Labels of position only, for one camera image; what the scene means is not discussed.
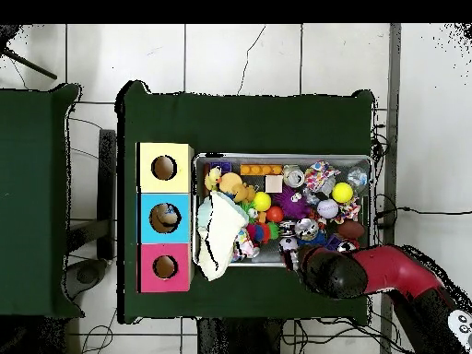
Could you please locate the black cable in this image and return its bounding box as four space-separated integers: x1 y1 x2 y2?
375 206 472 221

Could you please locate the small yellow rubber duck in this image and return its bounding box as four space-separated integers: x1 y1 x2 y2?
204 165 222 193

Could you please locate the orange toy brick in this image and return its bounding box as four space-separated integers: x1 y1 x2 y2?
239 163 283 177

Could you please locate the mint green cloth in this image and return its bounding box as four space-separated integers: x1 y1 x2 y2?
195 198 215 237

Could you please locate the purple googly-eyed monster toy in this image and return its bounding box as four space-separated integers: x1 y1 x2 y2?
278 187 311 221

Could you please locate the small yellow ball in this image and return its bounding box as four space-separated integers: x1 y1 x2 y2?
253 191 273 213

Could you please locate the upright dark soda can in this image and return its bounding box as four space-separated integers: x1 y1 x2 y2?
336 239 359 254

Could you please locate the crushed silver can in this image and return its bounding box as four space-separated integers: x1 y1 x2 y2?
294 218 320 242

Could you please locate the wooden box with three holes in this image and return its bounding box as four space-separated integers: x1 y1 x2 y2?
136 142 195 294

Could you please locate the orange foam duck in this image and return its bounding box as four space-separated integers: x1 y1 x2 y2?
217 171 256 204

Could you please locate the cream knit cloth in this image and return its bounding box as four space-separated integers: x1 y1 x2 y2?
197 191 251 282

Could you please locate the shallow clear mesh bin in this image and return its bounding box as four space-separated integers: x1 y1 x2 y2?
193 153 373 268

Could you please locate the green cloth side table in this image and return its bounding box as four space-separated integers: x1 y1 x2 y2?
0 83 82 320

